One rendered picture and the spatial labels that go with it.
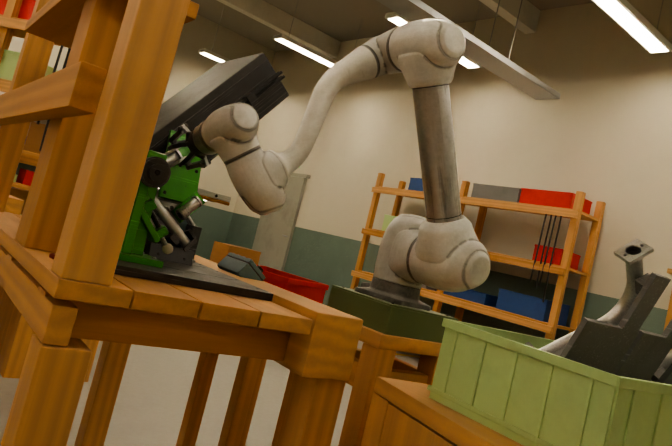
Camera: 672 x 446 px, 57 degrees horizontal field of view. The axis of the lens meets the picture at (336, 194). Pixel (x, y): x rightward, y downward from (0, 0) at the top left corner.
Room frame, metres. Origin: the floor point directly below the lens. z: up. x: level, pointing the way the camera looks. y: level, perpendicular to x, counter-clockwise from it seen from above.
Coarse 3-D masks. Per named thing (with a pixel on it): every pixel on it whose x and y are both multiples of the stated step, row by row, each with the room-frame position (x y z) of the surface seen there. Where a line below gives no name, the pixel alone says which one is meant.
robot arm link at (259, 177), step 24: (360, 48) 1.71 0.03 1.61; (336, 72) 1.67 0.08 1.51; (360, 72) 1.70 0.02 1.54; (312, 96) 1.66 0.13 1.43; (312, 120) 1.63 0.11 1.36; (312, 144) 1.63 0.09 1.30; (240, 168) 1.52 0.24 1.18; (264, 168) 1.53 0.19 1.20; (288, 168) 1.58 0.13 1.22; (240, 192) 1.55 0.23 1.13; (264, 192) 1.53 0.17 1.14
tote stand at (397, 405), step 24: (384, 384) 1.42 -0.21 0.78; (408, 384) 1.44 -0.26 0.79; (384, 408) 1.40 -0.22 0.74; (408, 408) 1.32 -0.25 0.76; (432, 408) 1.25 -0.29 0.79; (384, 432) 1.38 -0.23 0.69; (408, 432) 1.30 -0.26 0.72; (432, 432) 1.24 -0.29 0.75; (456, 432) 1.17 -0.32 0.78; (480, 432) 1.15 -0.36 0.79
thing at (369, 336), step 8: (368, 328) 1.81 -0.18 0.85; (360, 336) 1.81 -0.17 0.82; (368, 336) 1.78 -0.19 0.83; (376, 336) 1.76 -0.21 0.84; (384, 336) 1.75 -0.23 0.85; (392, 336) 1.77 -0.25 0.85; (376, 344) 1.75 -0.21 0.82; (384, 344) 1.75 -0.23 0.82; (392, 344) 1.77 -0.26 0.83; (400, 344) 1.79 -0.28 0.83; (408, 344) 1.81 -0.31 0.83; (416, 344) 1.82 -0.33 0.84; (424, 344) 1.84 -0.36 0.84; (432, 344) 1.86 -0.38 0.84; (440, 344) 1.88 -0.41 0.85; (408, 352) 1.81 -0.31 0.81; (416, 352) 1.83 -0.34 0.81; (424, 352) 1.85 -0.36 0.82; (432, 352) 1.87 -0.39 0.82
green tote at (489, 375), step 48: (480, 336) 1.26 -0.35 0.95; (528, 336) 1.49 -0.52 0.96; (432, 384) 1.35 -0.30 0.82; (480, 384) 1.24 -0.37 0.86; (528, 384) 1.15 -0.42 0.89; (576, 384) 1.07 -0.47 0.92; (624, 384) 1.01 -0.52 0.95; (528, 432) 1.13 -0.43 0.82; (576, 432) 1.06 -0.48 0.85; (624, 432) 1.03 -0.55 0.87
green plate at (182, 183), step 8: (184, 136) 1.88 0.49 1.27; (168, 144) 1.84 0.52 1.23; (184, 152) 1.87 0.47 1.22; (192, 160) 1.89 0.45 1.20; (176, 168) 1.85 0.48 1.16; (184, 168) 1.87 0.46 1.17; (200, 168) 1.90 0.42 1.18; (176, 176) 1.85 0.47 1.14; (184, 176) 1.86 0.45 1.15; (192, 176) 1.88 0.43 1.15; (168, 184) 1.83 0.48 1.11; (176, 184) 1.85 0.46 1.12; (184, 184) 1.86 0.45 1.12; (192, 184) 1.88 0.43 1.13; (160, 192) 1.81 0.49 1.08; (168, 192) 1.83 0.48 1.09; (176, 192) 1.84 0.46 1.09; (184, 192) 1.86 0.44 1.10; (192, 192) 1.87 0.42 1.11; (176, 200) 1.84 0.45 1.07; (184, 200) 1.86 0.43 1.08
